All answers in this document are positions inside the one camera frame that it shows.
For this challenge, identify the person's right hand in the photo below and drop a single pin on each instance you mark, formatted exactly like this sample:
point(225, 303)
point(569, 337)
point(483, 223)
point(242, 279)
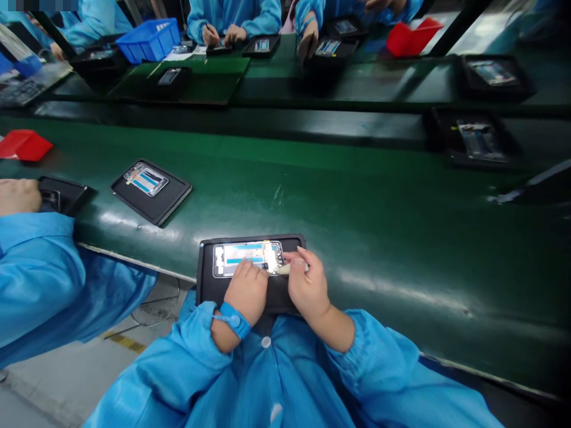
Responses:
point(310, 290)

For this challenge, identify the person's left hand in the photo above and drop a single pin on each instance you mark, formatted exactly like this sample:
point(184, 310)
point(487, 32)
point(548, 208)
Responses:
point(245, 294)

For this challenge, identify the person's left fingers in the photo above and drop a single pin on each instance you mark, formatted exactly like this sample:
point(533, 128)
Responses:
point(246, 269)

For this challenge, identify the beige pointed stick tool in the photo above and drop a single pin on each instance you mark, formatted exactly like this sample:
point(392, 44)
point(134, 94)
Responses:
point(284, 269)

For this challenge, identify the black foam tray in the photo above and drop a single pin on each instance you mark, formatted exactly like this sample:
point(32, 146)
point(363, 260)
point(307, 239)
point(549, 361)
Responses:
point(207, 290)
point(350, 51)
point(73, 191)
point(154, 205)
point(274, 48)
point(183, 82)
point(441, 133)
point(362, 26)
point(528, 87)

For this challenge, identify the person's body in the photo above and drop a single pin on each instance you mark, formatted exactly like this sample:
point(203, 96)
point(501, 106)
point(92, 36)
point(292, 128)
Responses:
point(276, 383)

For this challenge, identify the green work mat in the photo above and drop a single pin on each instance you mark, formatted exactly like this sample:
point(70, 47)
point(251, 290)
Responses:
point(209, 80)

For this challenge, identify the small black tray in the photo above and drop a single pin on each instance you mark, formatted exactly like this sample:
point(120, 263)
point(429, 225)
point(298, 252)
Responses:
point(218, 50)

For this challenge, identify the white paper sheets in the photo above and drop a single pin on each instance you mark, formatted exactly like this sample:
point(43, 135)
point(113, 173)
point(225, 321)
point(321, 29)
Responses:
point(178, 55)

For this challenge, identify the blue plastic bin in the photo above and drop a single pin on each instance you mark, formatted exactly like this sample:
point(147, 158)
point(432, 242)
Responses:
point(149, 42)

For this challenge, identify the stack of black trays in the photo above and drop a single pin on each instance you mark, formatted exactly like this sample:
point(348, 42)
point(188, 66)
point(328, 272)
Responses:
point(100, 64)

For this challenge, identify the red plastic bin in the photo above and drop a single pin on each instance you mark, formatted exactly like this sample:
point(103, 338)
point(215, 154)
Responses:
point(22, 145)
point(408, 40)

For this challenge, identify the grey work fixture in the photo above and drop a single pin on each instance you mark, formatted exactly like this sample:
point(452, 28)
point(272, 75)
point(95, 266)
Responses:
point(31, 84)

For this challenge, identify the dark phone frame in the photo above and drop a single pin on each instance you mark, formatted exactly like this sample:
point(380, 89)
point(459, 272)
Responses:
point(51, 200)

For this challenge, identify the dark metal guide rail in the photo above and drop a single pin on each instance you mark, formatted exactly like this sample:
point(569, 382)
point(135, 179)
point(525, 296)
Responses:
point(540, 185)

